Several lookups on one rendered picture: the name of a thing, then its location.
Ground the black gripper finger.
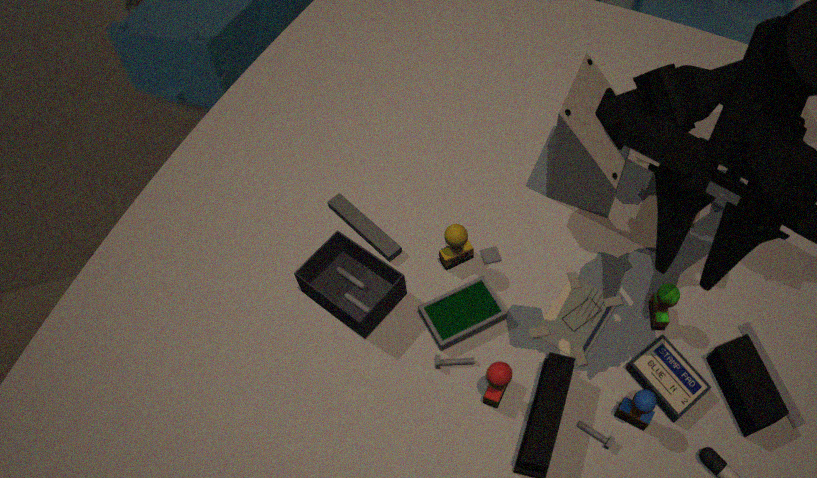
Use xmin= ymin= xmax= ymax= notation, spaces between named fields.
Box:
xmin=647 ymin=163 xmax=716 ymax=273
xmin=699 ymin=201 xmax=789 ymax=291

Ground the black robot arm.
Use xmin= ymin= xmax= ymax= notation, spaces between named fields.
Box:
xmin=595 ymin=0 xmax=817 ymax=213

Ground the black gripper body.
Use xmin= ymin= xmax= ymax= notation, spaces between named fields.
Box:
xmin=616 ymin=79 xmax=817 ymax=244

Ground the yellow rubber stamp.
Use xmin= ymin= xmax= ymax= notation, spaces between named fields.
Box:
xmin=439 ymin=224 xmax=474 ymax=271

